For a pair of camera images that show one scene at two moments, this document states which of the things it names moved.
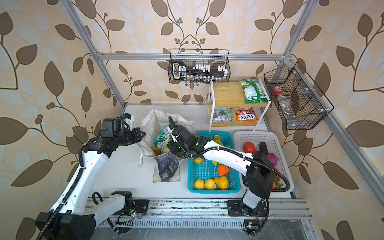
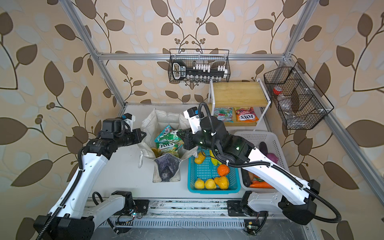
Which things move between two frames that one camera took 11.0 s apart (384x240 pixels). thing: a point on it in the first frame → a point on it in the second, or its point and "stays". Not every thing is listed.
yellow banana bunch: [158, 151] stays
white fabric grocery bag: [167, 167] stays
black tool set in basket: [203, 72] stays
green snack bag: [254, 91] → [169, 141]
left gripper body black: [127, 137] stays
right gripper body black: [176, 148] → [199, 140]
